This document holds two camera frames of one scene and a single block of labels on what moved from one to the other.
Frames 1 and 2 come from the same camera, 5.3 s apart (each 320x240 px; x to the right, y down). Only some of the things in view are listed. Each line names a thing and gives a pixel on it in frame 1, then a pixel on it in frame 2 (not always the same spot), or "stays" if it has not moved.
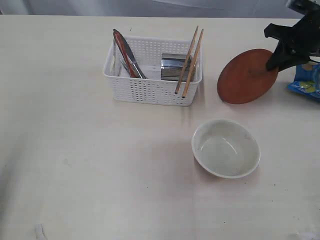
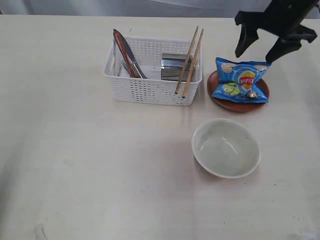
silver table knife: x=132 y=55 stays
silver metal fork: x=124 y=65 stays
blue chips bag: x=307 y=79 to x=240 y=80
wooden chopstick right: x=193 y=62 stays
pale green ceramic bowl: x=225 y=149 stays
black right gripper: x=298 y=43 to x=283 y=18
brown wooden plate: x=245 y=78 to x=235 y=105
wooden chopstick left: x=187 y=60 stays
